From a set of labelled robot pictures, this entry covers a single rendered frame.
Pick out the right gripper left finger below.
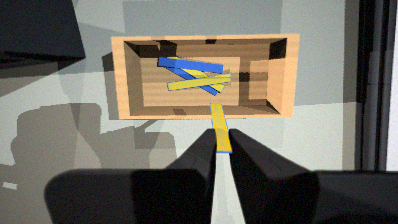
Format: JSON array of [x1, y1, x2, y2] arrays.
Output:
[[44, 129, 217, 224]]

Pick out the black metal rack frame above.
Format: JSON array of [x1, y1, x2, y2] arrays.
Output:
[[0, 0, 86, 69]]

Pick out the blue flat bar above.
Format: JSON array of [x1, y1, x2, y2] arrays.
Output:
[[159, 57, 223, 73], [163, 66, 218, 96]]

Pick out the yellow strip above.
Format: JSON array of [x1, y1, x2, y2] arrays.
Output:
[[210, 103, 232, 153], [167, 73, 231, 91], [167, 53, 224, 92]]

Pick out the cardboard box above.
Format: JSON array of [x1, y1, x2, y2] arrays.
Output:
[[111, 34, 300, 119]]

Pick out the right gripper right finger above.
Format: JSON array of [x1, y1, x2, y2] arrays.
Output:
[[228, 129, 398, 224]]

